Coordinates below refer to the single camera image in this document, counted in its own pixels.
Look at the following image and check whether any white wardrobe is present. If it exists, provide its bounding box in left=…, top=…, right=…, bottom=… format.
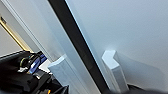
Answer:
left=0, top=0, right=114, bottom=94

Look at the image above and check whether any yellow wall strip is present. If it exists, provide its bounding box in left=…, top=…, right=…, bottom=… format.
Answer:
left=0, top=16, right=30, bottom=52

